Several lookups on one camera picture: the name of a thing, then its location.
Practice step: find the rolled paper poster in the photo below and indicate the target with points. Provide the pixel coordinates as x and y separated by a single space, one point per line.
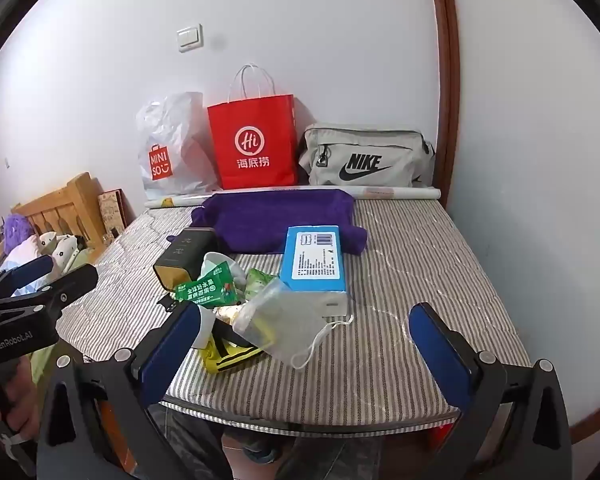
400 192

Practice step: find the red paper bag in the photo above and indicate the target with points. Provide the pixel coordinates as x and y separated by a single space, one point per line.
252 150

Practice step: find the dark green tea tin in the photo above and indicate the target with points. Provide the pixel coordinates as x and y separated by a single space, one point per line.
182 255

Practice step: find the grey waist bag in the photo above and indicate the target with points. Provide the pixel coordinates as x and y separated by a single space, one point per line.
365 157

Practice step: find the white face mask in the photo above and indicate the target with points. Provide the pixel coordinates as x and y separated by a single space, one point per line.
300 327

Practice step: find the green bed sheet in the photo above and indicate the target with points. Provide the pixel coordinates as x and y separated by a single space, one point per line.
42 366

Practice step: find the wooden headboard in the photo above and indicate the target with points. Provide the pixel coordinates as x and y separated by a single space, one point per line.
62 207

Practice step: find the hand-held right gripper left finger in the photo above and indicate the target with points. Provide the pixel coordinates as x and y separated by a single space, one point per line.
172 350

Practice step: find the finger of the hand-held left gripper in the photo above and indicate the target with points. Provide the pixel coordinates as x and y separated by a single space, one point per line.
32 269
75 282

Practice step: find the brown wooden door frame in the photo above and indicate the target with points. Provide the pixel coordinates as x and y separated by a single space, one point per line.
445 85

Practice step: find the grey striped quilted mat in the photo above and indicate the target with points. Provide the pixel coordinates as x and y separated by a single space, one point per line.
405 285

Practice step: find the green snack packet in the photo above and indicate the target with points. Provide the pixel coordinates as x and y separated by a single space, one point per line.
207 287

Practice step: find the person's left hand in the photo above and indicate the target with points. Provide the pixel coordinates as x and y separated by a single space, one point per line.
28 400

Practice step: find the white spotted pillow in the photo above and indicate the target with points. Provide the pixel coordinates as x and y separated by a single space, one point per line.
65 250

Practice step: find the blue tissue pack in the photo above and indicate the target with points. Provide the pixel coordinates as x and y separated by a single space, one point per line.
314 260

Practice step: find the white plastic shopping bag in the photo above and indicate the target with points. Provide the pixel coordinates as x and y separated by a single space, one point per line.
172 130

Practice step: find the white wall switch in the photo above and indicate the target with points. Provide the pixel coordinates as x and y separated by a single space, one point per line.
190 38

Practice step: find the purple plush toy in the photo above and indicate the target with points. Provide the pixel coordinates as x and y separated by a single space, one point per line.
16 227

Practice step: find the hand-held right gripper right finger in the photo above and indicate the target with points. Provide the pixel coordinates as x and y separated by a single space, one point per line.
437 350

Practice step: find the purple towel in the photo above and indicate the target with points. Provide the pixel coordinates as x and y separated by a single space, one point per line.
275 217

